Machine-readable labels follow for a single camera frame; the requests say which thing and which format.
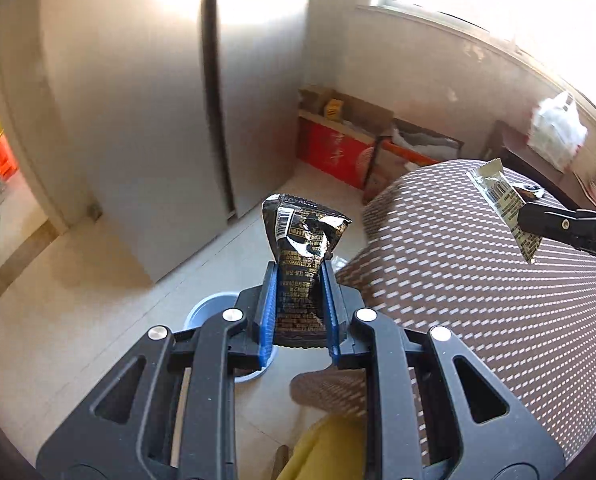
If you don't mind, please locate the white green snack wrapper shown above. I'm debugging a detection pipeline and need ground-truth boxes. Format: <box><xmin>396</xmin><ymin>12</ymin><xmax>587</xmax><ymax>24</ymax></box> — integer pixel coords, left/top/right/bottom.
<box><xmin>467</xmin><ymin>158</ymin><xmax>542</xmax><ymax>263</ymax></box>

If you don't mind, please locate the black foil snack wrapper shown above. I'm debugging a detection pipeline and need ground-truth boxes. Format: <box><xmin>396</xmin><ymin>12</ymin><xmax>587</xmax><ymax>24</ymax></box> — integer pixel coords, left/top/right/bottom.
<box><xmin>262</xmin><ymin>194</ymin><xmax>352</xmax><ymax>348</ymax></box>

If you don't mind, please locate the blue plastic trash bin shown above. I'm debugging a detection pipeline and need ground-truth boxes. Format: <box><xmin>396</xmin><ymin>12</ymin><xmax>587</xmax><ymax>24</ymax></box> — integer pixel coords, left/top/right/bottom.
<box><xmin>183</xmin><ymin>292</ymin><xmax>277</xmax><ymax>384</ymax></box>

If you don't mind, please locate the dark wooden side cabinet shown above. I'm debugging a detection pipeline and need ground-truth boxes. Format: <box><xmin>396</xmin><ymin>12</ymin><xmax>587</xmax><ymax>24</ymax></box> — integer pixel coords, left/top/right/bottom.
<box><xmin>481</xmin><ymin>120</ymin><xmax>596</xmax><ymax>209</ymax></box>

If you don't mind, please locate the yellow trouser leg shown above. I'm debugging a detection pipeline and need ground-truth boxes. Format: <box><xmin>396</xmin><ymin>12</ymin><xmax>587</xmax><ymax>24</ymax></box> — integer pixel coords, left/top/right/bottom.
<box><xmin>278</xmin><ymin>415</ymin><xmax>366</xmax><ymax>480</ymax></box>

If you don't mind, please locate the white plastic bag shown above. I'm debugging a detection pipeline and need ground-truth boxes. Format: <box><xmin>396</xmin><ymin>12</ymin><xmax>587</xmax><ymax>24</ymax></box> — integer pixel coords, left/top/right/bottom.
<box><xmin>528</xmin><ymin>91</ymin><xmax>587</xmax><ymax>172</ymax></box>

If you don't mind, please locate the brown polka dot tablecloth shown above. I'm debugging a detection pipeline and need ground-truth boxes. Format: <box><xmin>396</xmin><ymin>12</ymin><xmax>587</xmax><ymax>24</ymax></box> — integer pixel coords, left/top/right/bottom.
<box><xmin>289</xmin><ymin>158</ymin><xmax>596</xmax><ymax>463</ymax></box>

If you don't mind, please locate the open brown cardboard box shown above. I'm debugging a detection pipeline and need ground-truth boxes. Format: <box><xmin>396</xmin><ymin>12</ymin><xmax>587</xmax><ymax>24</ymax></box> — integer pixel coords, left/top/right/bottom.
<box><xmin>299</xmin><ymin>86</ymin><xmax>464</xmax><ymax>204</ymax></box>

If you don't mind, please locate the red cardboard box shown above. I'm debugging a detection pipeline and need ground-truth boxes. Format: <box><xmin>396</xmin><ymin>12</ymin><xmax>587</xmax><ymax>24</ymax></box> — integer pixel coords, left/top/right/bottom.
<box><xmin>297</xmin><ymin>117</ymin><xmax>375</xmax><ymax>190</ymax></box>

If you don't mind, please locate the orange plastic stool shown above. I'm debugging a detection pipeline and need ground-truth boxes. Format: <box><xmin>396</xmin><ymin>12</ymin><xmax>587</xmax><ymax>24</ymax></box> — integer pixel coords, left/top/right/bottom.
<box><xmin>0</xmin><ymin>133</ymin><xmax>19</xmax><ymax>181</ymax></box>

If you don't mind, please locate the silver double-door refrigerator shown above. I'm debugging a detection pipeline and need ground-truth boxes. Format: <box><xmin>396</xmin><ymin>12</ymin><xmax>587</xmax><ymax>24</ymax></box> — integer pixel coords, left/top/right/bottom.
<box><xmin>40</xmin><ymin>0</ymin><xmax>309</xmax><ymax>281</ymax></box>

